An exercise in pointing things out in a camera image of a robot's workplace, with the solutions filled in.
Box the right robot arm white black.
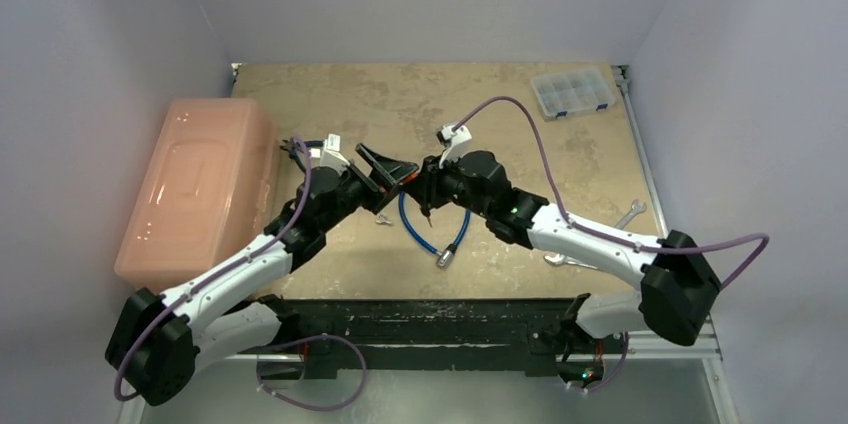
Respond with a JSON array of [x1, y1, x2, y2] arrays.
[[401, 151, 721, 351]]

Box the blue cable lock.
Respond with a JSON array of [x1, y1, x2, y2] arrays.
[[397, 193, 472, 270]]

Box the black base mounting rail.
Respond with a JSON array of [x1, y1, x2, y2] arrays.
[[256, 296, 626, 380]]

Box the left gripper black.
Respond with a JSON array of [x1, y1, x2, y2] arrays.
[[319, 145, 416, 233]]

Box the large silver open wrench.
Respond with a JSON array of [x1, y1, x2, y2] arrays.
[[543, 254, 596, 270]]

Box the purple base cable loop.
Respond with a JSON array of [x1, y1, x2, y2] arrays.
[[255, 332, 369, 413]]

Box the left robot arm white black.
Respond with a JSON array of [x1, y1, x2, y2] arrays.
[[105, 144, 420, 405]]

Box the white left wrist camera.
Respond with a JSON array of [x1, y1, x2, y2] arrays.
[[306, 133, 350, 174]]

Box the clear compartment organizer box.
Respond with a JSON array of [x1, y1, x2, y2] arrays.
[[530, 65, 616, 121]]

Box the small silver open wrench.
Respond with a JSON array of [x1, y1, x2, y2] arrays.
[[615, 199, 647, 230]]

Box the blue handled pliers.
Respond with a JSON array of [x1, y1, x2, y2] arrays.
[[279, 139, 324, 159]]

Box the pink plastic storage box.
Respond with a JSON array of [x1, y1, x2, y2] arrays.
[[114, 98, 279, 292]]

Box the orange black padlock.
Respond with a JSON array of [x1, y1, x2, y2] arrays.
[[399, 171, 419, 188]]

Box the black-headed key bunch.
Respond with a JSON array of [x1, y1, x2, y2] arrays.
[[420, 205, 433, 228]]

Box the small silver key bunch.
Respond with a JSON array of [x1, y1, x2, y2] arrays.
[[375, 213, 393, 226]]

